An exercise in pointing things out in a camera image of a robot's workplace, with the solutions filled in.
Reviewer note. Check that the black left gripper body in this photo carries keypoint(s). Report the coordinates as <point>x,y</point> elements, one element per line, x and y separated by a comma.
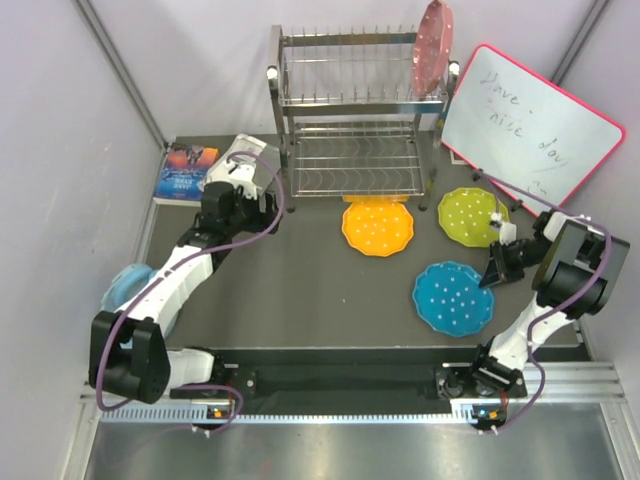
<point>247,217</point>

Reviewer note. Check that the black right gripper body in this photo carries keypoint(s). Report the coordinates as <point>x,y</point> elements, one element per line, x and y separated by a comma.
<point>513,258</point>

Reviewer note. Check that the blue dotted plate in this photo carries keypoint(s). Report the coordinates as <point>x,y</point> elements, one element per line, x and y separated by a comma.
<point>448,298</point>

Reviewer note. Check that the green dotted plate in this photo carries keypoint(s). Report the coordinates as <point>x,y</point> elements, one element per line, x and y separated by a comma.
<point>465,214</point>

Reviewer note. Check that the orange dotted plate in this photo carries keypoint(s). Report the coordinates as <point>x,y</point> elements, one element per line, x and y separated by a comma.
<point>377,226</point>

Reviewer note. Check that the pink dotted plate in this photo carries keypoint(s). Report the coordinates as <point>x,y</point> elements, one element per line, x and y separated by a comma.
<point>432,47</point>

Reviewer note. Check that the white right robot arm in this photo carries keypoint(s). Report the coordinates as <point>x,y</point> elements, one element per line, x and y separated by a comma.
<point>577,265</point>

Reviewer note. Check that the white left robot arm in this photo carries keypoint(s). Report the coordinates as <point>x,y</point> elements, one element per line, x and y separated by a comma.
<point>128,352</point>

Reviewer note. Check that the steel two-tier dish rack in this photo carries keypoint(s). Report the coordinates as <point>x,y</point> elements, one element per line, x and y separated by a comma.
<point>347,119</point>

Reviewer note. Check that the grey manual booklet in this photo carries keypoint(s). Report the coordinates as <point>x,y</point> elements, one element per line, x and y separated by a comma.
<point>244,142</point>

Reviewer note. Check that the colourful paperback book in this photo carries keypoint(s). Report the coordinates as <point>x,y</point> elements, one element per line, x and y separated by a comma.
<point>184,169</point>

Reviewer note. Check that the light blue headphones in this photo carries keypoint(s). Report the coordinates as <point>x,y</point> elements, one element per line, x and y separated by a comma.
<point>126,285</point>

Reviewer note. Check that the pink-framed whiteboard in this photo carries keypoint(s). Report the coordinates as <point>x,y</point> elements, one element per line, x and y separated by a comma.
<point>515,125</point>

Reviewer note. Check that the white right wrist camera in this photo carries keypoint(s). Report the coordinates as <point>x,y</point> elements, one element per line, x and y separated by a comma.
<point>506,232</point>

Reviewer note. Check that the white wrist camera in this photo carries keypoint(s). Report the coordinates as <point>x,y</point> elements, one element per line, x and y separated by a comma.
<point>244,169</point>
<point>506,232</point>

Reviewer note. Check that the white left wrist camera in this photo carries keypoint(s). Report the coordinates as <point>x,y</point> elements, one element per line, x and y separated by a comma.
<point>244,169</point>

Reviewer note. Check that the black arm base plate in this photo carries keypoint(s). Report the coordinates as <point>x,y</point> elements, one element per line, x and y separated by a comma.
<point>432,373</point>

